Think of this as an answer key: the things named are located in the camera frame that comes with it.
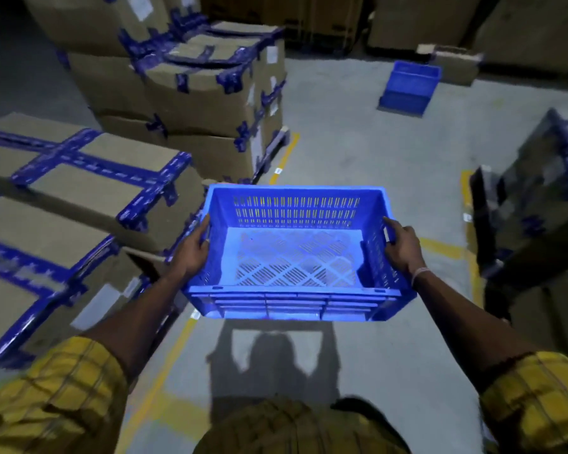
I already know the person's left hand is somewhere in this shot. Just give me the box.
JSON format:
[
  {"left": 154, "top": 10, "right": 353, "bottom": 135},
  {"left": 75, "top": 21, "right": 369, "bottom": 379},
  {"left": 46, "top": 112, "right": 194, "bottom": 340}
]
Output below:
[{"left": 167, "top": 214, "right": 212, "bottom": 282}]

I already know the person's right hand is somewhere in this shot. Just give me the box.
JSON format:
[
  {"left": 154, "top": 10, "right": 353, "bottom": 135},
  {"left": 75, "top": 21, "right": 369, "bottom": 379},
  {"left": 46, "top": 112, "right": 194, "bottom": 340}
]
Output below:
[{"left": 382, "top": 217, "right": 428, "bottom": 280}]

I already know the blue perforated plastic crate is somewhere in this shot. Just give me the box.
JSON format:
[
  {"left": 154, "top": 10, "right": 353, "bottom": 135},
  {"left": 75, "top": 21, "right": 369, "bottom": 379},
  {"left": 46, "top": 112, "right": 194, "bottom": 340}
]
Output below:
[{"left": 182, "top": 184, "right": 417, "bottom": 323}]

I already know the person's left forearm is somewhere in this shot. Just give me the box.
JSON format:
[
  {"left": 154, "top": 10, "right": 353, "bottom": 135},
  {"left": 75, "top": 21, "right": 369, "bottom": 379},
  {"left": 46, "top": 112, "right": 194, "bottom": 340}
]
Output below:
[{"left": 82, "top": 271, "right": 191, "bottom": 384}]

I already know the person's right forearm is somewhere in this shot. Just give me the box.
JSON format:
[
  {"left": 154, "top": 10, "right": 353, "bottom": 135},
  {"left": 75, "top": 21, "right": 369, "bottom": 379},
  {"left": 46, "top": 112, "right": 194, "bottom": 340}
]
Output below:
[{"left": 413, "top": 271, "right": 546, "bottom": 394}]

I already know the cardboard box with blue tape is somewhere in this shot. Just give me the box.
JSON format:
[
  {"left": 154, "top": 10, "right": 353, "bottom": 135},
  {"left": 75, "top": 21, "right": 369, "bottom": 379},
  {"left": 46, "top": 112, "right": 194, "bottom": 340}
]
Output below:
[
  {"left": 0, "top": 186, "right": 153, "bottom": 370},
  {"left": 0, "top": 112, "right": 205, "bottom": 254}
]

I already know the stack of taped cardboard boxes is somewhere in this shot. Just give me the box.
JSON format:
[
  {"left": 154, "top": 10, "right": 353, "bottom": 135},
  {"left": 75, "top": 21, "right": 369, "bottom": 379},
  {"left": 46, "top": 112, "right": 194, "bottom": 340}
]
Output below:
[{"left": 21, "top": 0, "right": 289, "bottom": 185}]

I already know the dark box with blue tape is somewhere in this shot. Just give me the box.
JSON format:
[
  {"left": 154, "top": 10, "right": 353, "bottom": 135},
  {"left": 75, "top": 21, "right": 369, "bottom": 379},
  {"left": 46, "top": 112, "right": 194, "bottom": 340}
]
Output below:
[{"left": 470, "top": 108, "right": 568, "bottom": 280}]

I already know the dark plain cardboard box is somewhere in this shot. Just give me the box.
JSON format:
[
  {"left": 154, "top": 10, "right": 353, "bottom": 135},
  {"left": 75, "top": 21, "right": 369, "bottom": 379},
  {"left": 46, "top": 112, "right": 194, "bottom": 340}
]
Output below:
[{"left": 483, "top": 260, "right": 568, "bottom": 370}]

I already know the small plain cardboard box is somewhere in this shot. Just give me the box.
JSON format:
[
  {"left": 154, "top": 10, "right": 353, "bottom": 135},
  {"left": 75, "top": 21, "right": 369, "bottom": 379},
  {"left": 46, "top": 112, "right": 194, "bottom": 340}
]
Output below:
[{"left": 416, "top": 44, "right": 484, "bottom": 87}]

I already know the large plain cardboard box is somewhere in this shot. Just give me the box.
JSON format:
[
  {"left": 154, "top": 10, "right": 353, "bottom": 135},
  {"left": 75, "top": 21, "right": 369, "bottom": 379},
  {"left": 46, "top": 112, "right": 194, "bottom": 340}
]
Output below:
[
  {"left": 366, "top": 0, "right": 484, "bottom": 55},
  {"left": 472, "top": 0, "right": 568, "bottom": 75}
]

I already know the yellow checked shirt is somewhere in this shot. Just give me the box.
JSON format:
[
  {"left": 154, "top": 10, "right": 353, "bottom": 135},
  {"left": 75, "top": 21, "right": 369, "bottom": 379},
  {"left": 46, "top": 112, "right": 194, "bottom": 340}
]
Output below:
[{"left": 0, "top": 336, "right": 568, "bottom": 454}]

